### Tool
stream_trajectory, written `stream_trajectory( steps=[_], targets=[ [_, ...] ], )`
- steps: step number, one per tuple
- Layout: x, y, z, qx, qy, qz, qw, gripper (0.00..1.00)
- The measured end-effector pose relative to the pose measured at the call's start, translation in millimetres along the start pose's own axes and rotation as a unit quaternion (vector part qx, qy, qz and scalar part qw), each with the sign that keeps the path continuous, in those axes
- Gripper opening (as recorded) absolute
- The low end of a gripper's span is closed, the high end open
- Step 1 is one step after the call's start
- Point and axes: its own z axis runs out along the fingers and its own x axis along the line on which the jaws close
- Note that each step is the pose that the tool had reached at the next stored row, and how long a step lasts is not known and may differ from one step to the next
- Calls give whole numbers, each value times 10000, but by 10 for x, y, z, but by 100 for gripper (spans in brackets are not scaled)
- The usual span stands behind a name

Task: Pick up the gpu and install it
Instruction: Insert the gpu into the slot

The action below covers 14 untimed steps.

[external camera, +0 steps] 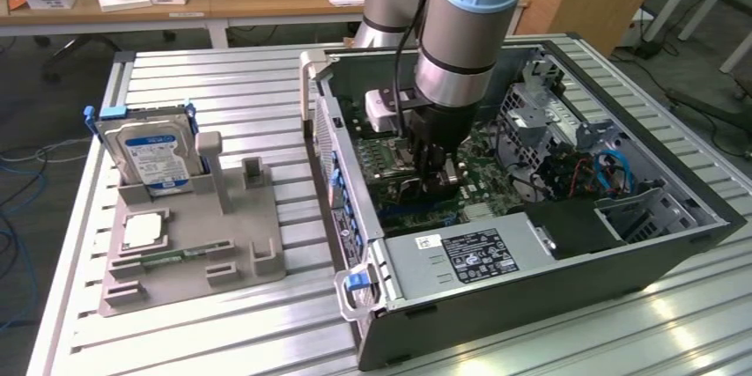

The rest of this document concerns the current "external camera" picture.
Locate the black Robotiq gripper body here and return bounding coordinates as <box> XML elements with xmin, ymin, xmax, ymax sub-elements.
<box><xmin>410</xmin><ymin>102</ymin><xmax>479</xmax><ymax>197</ymax></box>

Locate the black Nvidia graphics card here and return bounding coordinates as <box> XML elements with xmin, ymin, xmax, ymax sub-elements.
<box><xmin>375</xmin><ymin>173</ymin><xmax>467</xmax><ymax>218</ymax></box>

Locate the grey metal disk bay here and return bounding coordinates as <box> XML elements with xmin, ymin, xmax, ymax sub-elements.
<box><xmin>499</xmin><ymin>80</ymin><xmax>619</xmax><ymax>161</ymax></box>

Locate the green motherboard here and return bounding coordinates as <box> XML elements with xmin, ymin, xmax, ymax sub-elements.
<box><xmin>340</xmin><ymin>98</ymin><xmax>530</xmax><ymax>236</ymax></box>

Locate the grey power supply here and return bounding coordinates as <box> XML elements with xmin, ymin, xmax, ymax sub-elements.
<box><xmin>375</xmin><ymin>211</ymin><xmax>558</xmax><ymax>302</ymax></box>

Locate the black power adapter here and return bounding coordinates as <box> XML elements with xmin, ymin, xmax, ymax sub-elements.
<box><xmin>631</xmin><ymin>39</ymin><xmax>666</xmax><ymax>60</ymax></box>

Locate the grey metal drive cage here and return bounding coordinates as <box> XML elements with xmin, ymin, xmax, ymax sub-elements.
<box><xmin>592</xmin><ymin>185</ymin><xmax>710</xmax><ymax>246</ymax></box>

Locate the black open PC case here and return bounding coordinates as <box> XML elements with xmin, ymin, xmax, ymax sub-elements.
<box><xmin>299</xmin><ymin>32</ymin><xmax>748</xmax><ymax>372</ymax></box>

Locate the black stand foot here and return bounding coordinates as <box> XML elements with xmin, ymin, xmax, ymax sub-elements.
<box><xmin>667</xmin><ymin>87</ymin><xmax>752</xmax><ymax>130</ymax></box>

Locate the grey printed parts rack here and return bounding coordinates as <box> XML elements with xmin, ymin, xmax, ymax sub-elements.
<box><xmin>96</xmin><ymin>130</ymin><xmax>290</xmax><ymax>319</ymax></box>

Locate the hard disk with blue caddy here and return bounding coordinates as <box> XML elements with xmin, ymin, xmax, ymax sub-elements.
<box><xmin>82</xmin><ymin>98</ymin><xmax>207</xmax><ymax>199</ymax></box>

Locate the green RAM stick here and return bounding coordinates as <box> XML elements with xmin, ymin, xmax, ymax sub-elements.
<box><xmin>138</xmin><ymin>247</ymin><xmax>211</xmax><ymax>269</ymax></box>

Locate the silver CPU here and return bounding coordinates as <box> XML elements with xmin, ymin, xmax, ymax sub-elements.
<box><xmin>120</xmin><ymin>213</ymin><xmax>166</xmax><ymax>248</ymax></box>

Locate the black chair base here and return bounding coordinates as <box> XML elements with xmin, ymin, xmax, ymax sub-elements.
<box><xmin>35</xmin><ymin>30</ymin><xmax>178</xmax><ymax>83</ymax></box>

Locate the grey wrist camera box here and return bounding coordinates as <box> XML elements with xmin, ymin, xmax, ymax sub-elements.
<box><xmin>363</xmin><ymin>88</ymin><xmax>414</xmax><ymax>134</ymax></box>

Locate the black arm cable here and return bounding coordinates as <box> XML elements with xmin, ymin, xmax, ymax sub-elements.
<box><xmin>391</xmin><ymin>0</ymin><xmax>434</xmax><ymax>142</ymax></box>

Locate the red wire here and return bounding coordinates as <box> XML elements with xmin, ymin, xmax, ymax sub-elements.
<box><xmin>572</xmin><ymin>159</ymin><xmax>590</xmax><ymax>197</ymax></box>

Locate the blue wire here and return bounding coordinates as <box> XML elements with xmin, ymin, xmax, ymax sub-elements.
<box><xmin>592</xmin><ymin>150</ymin><xmax>639</xmax><ymax>195</ymax></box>

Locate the blue floor cable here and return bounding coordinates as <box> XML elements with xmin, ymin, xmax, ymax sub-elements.
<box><xmin>0</xmin><ymin>159</ymin><xmax>48</xmax><ymax>331</ymax></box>

